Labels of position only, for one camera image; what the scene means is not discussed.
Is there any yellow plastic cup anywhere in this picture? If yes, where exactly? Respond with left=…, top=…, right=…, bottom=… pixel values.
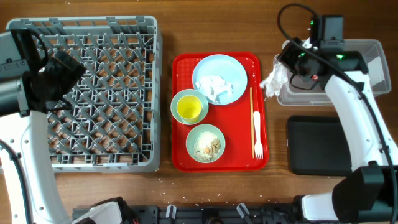
left=177, top=95, right=203, bottom=124

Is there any large light blue plate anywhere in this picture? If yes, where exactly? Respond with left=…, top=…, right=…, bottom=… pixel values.
left=192, top=54, right=248, bottom=105

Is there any green bowl with food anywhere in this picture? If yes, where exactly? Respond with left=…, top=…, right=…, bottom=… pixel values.
left=185, top=124, right=226, bottom=164

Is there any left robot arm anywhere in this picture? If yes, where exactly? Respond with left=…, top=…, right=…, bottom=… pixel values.
left=1, top=29, right=86, bottom=223

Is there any white napkin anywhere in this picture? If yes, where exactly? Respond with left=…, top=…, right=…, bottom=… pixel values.
left=195, top=76, right=233, bottom=104
left=259, top=60, right=288, bottom=98

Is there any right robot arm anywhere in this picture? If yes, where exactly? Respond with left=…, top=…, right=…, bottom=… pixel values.
left=277, top=40, right=397, bottom=223

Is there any light blue small bowl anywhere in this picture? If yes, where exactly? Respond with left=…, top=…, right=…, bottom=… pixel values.
left=170, top=89, right=209, bottom=125

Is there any black plastic tray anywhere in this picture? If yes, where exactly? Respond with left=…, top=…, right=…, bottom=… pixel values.
left=287, top=115, right=352, bottom=177

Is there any wooden chopstick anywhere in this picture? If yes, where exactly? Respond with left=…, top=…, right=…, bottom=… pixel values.
left=249, top=87, right=255, bottom=159

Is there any white plastic fork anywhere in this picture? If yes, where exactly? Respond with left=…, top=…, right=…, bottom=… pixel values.
left=253, top=111, right=264, bottom=160

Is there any red plastic tray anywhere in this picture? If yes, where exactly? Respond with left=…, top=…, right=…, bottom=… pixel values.
left=171, top=52, right=268, bottom=172

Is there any grey dishwasher rack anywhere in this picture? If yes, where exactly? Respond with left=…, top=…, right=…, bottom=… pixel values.
left=7, top=16, right=162, bottom=173

